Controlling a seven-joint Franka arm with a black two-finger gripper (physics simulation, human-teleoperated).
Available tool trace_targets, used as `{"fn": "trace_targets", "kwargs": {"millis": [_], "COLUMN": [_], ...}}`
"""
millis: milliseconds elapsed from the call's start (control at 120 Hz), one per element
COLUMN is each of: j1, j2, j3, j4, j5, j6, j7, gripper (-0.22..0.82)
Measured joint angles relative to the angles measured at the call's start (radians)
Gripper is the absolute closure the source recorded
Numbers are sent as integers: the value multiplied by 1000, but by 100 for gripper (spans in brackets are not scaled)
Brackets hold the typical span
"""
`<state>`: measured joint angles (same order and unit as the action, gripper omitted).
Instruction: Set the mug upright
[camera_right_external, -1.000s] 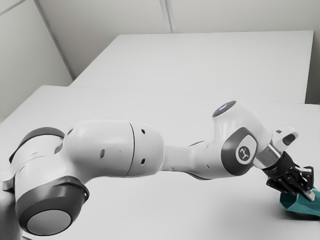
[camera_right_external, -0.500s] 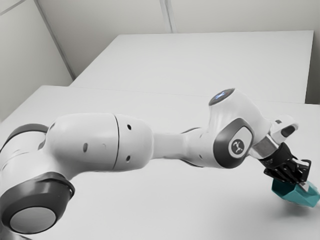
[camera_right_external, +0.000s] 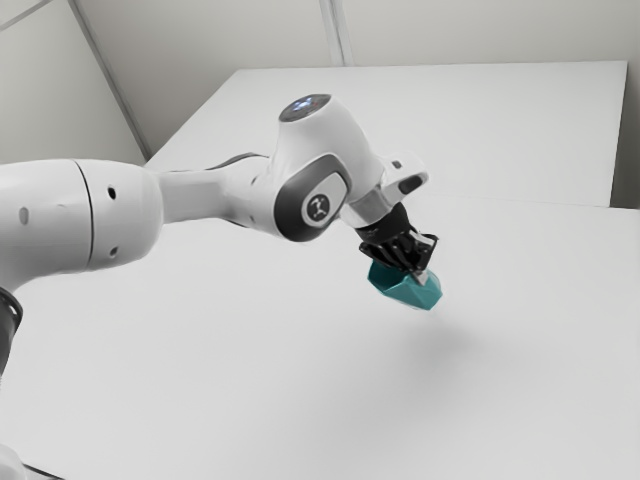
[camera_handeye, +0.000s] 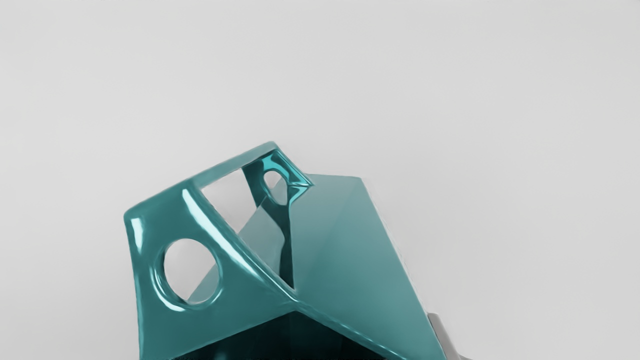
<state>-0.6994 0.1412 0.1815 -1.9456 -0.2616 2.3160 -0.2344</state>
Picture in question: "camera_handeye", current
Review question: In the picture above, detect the teal faceted mug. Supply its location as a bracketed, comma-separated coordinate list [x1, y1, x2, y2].
[123, 141, 447, 360]

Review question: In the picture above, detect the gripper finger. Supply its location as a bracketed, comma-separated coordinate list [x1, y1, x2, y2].
[426, 312, 473, 360]

